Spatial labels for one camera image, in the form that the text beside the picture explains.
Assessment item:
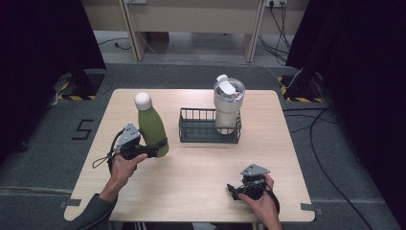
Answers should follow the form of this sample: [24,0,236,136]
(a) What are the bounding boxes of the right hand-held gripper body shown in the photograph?
[239,163,271,201]

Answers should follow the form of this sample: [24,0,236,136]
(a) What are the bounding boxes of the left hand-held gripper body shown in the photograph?
[113,122,148,161]

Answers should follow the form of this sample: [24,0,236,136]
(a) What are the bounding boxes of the green bottle with white cap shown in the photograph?
[134,92,169,158]

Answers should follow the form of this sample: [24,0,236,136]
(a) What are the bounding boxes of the dark wire basket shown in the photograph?
[178,106,242,144]

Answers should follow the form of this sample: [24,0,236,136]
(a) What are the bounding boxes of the white tumbler with lid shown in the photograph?
[213,74,246,135]

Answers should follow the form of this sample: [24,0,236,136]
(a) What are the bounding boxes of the person's right hand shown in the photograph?
[238,173,282,224]

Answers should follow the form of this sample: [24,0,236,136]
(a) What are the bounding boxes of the person's left hand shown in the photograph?
[109,152,148,190]

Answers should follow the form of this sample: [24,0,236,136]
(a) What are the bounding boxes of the black stand base hazard tape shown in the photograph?
[52,69,106,102]
[277,74,324,104]

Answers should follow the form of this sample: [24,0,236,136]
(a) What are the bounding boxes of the grey tape piece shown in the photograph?
[300,202,324,216]
[58,198,82,209]

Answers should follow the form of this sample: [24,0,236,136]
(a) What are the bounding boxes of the black curtain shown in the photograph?
[0,0,106,165]
[285,0,406,230]

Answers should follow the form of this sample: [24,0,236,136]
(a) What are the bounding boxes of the beige background desk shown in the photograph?
[79,0,310,64]

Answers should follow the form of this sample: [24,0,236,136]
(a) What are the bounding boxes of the left hand-held gripper cable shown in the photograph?
[92,128,124,174]

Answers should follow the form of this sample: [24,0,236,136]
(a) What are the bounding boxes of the hand-held gripper cable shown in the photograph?
[263,187,282,216]
[92,128,124,174]

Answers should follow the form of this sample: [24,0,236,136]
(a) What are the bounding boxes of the right hand-held gripper cable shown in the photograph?
[263,187,282,216]

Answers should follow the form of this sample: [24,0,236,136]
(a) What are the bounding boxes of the long black floor cables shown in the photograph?
[282,106,375,230]

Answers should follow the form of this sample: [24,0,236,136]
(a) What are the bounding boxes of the short black floor cable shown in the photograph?
[97,36,133,52]

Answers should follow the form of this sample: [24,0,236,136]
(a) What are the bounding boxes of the black cable bundle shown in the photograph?
[257,1,292,65]

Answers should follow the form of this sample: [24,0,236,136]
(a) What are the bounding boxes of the white wall power outlet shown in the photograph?
[265,0,288,9]

